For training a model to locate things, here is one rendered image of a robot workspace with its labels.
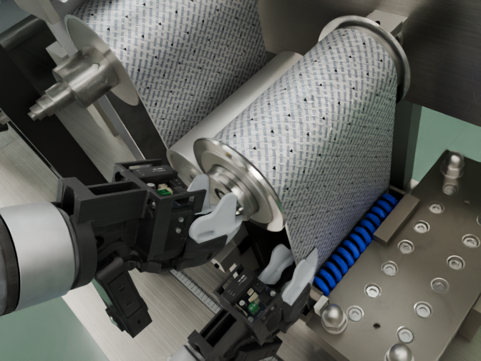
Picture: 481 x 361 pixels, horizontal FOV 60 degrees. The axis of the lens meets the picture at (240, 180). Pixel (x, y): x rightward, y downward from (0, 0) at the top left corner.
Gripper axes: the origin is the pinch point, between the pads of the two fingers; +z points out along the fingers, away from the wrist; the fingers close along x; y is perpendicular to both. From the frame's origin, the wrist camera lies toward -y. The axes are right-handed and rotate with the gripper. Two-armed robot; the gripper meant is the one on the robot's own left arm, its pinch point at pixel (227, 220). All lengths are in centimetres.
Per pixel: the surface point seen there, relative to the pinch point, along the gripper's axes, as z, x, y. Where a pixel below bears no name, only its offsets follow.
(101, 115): 25, 69, -13
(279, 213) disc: 2.0, -5.2, 3.5
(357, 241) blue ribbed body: 24.8, -6.8, -5.4
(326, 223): 16.6, -4.5, -1.5
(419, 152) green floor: 173, 31, -18
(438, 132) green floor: 185, 30, -8
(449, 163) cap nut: 38.6, -10.9, 8.6
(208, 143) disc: -1.9, 4.0, 8.2
